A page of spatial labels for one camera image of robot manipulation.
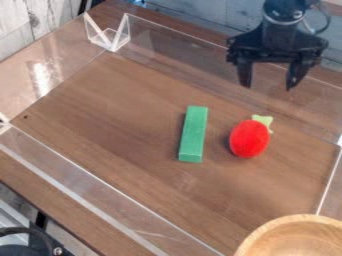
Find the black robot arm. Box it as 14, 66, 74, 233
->
226, 0, 331, 90

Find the red plush strawberry toy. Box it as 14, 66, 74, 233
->
229, 114, 274, 158

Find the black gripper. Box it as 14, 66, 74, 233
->
226, 23, 329, 91

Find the clear acrylic corner bracket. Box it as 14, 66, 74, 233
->
83, 13, 131, 52

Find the green rectangular block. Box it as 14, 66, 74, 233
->
178, 106, 209, 163

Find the clear acrylic enclosure wall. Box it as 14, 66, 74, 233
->
0, 14, 342, 256

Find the black clamp with cable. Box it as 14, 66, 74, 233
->
0, 227, 68, 256

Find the wooden bowl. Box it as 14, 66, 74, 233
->
234, 214, 342, 256

